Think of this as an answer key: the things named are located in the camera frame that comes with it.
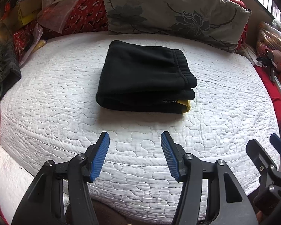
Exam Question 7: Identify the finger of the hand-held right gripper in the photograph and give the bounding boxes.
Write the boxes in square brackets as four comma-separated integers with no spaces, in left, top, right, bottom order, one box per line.
[269,133,281,159]
[246,139,281,188]

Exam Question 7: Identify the grey floral pillow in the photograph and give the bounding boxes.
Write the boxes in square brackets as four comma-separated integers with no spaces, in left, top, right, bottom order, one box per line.
[99,0,252,53]

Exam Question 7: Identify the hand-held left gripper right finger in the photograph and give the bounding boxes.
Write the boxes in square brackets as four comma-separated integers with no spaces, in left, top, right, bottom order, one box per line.
[160,131,259,225]

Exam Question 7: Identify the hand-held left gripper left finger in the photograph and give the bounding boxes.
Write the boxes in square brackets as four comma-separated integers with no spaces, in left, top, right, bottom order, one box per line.
[11,132,110,225]

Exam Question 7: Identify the white quilted bedspread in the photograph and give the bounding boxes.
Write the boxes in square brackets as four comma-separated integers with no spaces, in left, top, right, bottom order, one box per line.
[0,31,281,219]

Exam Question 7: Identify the translucent plastic bag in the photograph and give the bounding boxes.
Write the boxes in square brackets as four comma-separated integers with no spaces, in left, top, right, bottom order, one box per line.
[37,0,102,34]

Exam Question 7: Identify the red patterned bedsheet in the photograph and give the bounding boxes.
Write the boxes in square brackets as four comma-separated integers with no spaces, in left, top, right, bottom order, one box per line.
[13,0,249,61]

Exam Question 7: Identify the plain red cloth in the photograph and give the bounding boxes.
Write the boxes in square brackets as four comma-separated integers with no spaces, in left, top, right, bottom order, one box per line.
[254,64,281,132]

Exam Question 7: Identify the white plastic bar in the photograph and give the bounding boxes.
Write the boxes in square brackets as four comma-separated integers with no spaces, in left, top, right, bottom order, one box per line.
[270,68,281,109]

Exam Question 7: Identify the dark green jacket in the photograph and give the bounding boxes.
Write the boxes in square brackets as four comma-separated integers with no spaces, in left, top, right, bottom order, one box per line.
[0,37,22,85]

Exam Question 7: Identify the clear bag with orange contents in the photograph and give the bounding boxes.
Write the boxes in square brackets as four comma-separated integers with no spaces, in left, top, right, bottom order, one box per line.
[256,21,281,64]

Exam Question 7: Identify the yellow cardboard box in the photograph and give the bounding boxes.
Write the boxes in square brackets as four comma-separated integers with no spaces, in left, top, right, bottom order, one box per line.
[2,0,48,29]

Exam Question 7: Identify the black pants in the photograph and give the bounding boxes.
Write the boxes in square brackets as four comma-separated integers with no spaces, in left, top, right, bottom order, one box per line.
[95,40,197,115]

